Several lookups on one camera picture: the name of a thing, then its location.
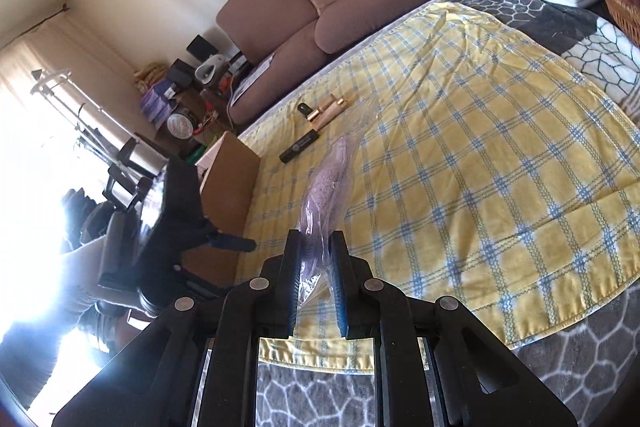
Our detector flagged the black mascara tube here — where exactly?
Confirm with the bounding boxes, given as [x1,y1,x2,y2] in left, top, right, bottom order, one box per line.
[279,129,319,164]

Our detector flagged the plastic bag with puff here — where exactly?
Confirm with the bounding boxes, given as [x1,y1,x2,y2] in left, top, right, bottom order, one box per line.
[297,94,380,308]

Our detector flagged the cardboard box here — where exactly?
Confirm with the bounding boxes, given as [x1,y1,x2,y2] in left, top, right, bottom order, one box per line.
[182,131,260,287]

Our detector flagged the yellow plaid cloth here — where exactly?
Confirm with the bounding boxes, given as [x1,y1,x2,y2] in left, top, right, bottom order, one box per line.
[234,1,640,375]

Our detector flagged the wicker basket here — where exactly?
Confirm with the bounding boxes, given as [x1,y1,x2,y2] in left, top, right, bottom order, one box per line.
[604,0,640,46]

